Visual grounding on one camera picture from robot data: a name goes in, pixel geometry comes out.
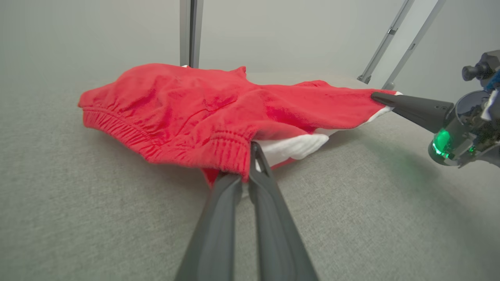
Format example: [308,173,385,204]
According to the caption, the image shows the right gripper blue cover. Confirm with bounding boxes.
[371,70,500,169]

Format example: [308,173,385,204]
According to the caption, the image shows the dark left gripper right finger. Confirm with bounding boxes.
[248,142,319,281]

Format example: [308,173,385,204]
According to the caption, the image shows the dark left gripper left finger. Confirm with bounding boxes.
[174,173,243,281]

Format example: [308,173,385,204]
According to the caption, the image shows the red shorts with white band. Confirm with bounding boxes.
[78,63,403,187]

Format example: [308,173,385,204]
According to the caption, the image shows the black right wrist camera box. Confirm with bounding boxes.
[462,50,500,87]

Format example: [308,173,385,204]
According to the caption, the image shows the aluminium frame stand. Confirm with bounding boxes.
[357,0,446,91]

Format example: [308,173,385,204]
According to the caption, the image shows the grey partition post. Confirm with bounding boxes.
[180,0,204,69]

